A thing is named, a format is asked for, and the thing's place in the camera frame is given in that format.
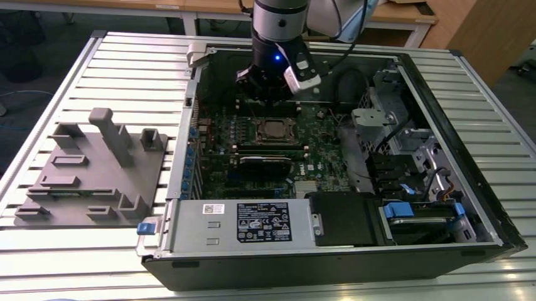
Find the silver CPU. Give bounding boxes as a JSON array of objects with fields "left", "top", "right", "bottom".
[{"left": 264, "top": 121, "right": 291, "bottom": 138}]

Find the black RAM slot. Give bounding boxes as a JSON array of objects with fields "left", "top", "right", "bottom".
[
  {"left": 237, "top": 144, "right": 305, "bottom": 149},
  {"left": 239, "top": 147, "right": 307, "bottom": 152}
]

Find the grey metal drive cage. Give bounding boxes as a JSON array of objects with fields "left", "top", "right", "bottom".
[{"left": 351, "top": 69, "right": 422, "bottom": 157}]

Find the green motherboard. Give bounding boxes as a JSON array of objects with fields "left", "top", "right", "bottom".
[{"left": 196, "top": 103, "right": 363, "bottom": 200}]

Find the silver heatsink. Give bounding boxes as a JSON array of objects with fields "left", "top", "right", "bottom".
[{"left": 293, "top": 181, "right": 320, "bottom": 199}]

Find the wooden desk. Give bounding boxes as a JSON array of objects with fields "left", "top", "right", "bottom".
[
  {"left": 0, "top": 0, "right": 198, "bottom": 36},
  {"left": 184, "top": 0, "right": 440, "bottom": 48}
]

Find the black plastic connector block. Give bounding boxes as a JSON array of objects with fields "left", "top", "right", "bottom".
[{"left": 366, "top": 152, "right": 424, "bottom": 198}]

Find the silver disk bay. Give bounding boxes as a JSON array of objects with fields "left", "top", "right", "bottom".
[{"left": 394, "top": 127, "right": 467, "bottom": 204}]

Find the black plastic shroud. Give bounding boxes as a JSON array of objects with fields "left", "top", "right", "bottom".
[{"left": 304, "top": 191, "right": 398, "bottom": 247}]

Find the silver power supply unit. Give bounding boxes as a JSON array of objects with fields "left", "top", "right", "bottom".
[{"left": 154, "top": 198, "right": 327, "bottom": 257}]

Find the hard disk in blue carrier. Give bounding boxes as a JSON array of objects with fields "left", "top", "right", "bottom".
[{"left": 379, "top": 200, "right": 468, "bottom": 246}]

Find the grey parts rack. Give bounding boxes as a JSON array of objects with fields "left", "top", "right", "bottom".
[{"left": 13, "top": 107, "right": 170, "bottom": 227}]

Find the wooden cabinet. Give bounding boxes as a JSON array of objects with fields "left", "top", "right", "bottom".
[{"left": 422, "top": 0, "right": 536, "bottom": 92}]

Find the green RAM stick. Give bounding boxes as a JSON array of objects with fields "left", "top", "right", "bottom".
[{"left": 49, "top": 189, "right": 93, "bottom": 198}]

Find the black office chair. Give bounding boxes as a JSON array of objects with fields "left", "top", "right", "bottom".
[{"left": 0, "top": 11, "right": 49, "bottom": 84}]

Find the black PC case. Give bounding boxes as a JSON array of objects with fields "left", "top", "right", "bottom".
[{"left": 141, "top": 43, "right": 530, "bottom": 292}]

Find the black wheeled chair base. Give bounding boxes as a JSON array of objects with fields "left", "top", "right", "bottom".
[{"left": 518, "top": 43, "right": 536, "bottom": 76}]

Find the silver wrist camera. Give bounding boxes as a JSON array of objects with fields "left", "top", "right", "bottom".
[{"left": 284, "top": 52, "right": 324, "bottom": 94}]

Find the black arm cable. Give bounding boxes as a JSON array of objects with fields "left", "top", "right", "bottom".
[{"left": 323, "top": 0, "right": 371, "bottom": 75}]

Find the silver steel bracket plate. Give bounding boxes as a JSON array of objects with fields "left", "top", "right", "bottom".
[{"left": 352, "top": 107, "right": 399, "bottom": 144}]

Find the black flat cable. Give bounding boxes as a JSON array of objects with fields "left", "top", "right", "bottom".
[{"left": 374, "top": 122, "right": 406, "bottom": 155}]

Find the coloured wire bundle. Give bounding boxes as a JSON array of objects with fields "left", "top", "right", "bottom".
[{"left": 438, "top": 183, "right": 459, "bottom": 202}]

